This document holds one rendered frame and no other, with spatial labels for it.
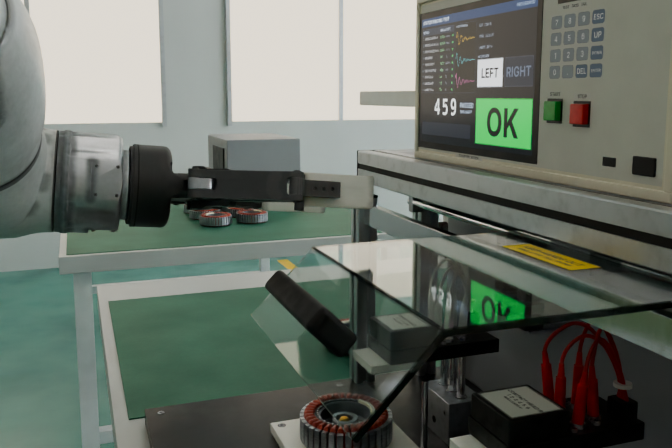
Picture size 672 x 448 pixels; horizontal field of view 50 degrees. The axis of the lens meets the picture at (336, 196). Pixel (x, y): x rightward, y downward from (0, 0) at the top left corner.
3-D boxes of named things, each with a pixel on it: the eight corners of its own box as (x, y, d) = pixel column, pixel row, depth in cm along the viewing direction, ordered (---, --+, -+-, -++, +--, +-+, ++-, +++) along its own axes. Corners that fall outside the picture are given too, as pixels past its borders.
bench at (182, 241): (72, 507, 210) (58, 256, 199) (72, 321, 382) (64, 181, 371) (411, 444, 247) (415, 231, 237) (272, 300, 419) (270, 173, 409)
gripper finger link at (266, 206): (262, 210, 76) (261, 210, 76) (325, 213, 78) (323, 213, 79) (263, 182, 76) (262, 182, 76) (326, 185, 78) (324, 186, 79)
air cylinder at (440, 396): (447, 446, 88) (448, 403, 87) (420, 420, 95) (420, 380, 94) (483, 439, 89) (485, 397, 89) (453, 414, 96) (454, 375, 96)
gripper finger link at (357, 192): (298, 172, 64) (301, 171, 63) (371, 177, 66) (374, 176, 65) (297, 206, 63) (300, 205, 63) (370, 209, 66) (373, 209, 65)
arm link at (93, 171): (52, 233, 58) (128, 235, 60) (58, 122, 59) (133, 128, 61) (56, 233, 67) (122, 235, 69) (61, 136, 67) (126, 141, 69)
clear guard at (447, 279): (351, 444, 40) (352, 340, 39) (251, 318, 62) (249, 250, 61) (781, 368, 51) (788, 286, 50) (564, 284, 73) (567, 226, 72)
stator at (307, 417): (319, 470, 80) (318, 438, 79) (287, 427, 90) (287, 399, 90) (408, 451, 84) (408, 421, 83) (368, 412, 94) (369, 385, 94)
